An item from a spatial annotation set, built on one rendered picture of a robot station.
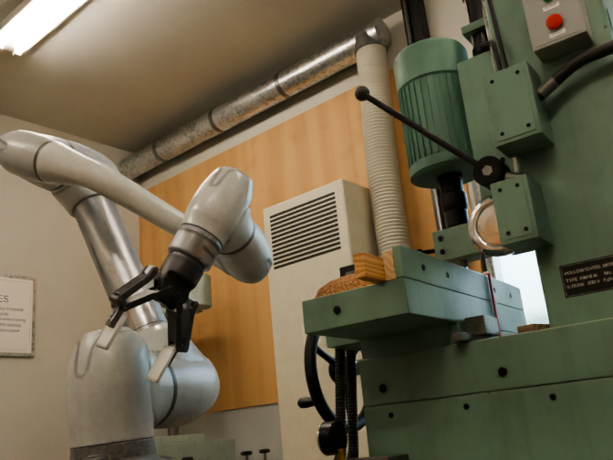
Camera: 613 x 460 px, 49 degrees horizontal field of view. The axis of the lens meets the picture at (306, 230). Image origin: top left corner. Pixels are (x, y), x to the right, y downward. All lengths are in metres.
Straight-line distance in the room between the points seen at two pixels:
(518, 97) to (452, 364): 0.51
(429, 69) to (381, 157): 1.65
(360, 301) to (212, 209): 0.33
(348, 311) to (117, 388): 0.45
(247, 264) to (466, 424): 0.52
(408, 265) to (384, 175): 2.02
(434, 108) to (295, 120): 2.36
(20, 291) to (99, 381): 2.89
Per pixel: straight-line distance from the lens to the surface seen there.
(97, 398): 1.31
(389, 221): 3.07
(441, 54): 1.59
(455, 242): 1.48
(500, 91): 1.35
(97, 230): 1.67
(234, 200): 1.29
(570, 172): 1.35
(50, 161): 1.59
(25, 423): 4.12
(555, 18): 1.39
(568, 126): 1.38
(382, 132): 3.23
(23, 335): 4.14
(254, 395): 3.77
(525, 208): 1.26
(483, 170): 1.35
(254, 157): 3.99
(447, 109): 1.53
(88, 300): 4.40
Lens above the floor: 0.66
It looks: 17 degrees up
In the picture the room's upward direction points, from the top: 6 degrees counter-clockwise
